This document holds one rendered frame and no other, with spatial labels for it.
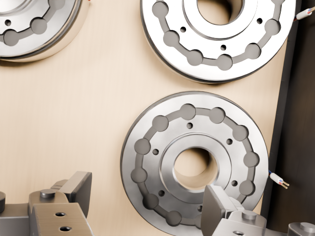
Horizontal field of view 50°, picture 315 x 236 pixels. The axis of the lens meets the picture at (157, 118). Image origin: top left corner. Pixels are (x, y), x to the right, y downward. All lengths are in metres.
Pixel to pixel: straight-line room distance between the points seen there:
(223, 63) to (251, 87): 0.04
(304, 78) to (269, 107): 0.03
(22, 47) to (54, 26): 0.02
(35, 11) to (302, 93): 0.19
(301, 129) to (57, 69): 0.18
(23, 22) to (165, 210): 0.16
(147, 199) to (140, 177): 0.02
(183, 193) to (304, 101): 0.10
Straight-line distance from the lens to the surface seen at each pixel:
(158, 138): 0.23
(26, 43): 0.24
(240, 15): 0.23
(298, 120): 0.25
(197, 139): 0.22
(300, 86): 0.26
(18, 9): 0.24
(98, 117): 0.26
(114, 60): 0.26
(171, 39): 0.23
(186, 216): 0.24
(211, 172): 0.25
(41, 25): 0.24
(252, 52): 0.24
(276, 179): 0.24
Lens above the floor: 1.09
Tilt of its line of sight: 85 degrees down
